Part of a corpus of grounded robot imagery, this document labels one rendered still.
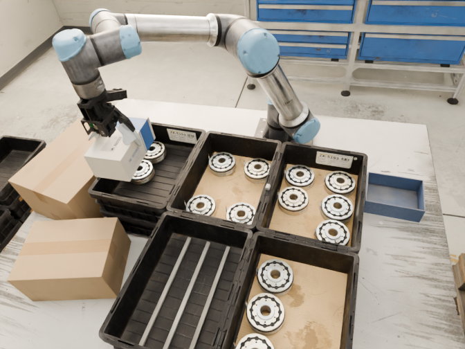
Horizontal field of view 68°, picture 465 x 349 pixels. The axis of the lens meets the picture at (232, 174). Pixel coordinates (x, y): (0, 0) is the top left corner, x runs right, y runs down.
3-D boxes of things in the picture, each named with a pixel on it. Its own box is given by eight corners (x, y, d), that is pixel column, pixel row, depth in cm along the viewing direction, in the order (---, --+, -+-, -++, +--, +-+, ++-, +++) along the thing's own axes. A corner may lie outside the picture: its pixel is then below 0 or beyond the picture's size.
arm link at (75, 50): (88, 35, 78) (50, 46, 76) (106, 78, 86) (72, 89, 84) (82, 23, 83) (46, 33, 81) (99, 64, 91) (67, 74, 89)
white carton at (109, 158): (124, 133, 119) (115, 113, 112) (156, 138, 116) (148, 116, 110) (95, 176, 106) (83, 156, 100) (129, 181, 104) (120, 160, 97)
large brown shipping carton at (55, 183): (96, 149, 168) (79, 117, 153) (147, 165, 157) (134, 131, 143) (34, 212, 144) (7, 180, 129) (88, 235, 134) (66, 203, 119)
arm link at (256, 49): (305, 113, 144) (245, 7, 103) (327, 132, 134) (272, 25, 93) (283, 132, 145) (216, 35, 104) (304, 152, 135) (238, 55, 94)
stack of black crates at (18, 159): (40, 184, 233) (2, 134, 200) (79, 190, 226) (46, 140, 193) (1, 234, 207) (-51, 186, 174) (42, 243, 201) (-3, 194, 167)
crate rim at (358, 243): (282, 145, 129) (283, 140, 127) (367, 158, 121) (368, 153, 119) (254, 234, 104) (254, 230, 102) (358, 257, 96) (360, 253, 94)
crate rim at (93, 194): (141, 124, 145) (140, 120, 143) (207, 134, 137) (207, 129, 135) (88, 197, 120) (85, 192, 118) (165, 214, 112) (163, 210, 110)
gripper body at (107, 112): (87, 136, 97) (68, 102, 88) (102, 118, 103) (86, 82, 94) (111, 139, 95) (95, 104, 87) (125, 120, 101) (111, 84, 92)
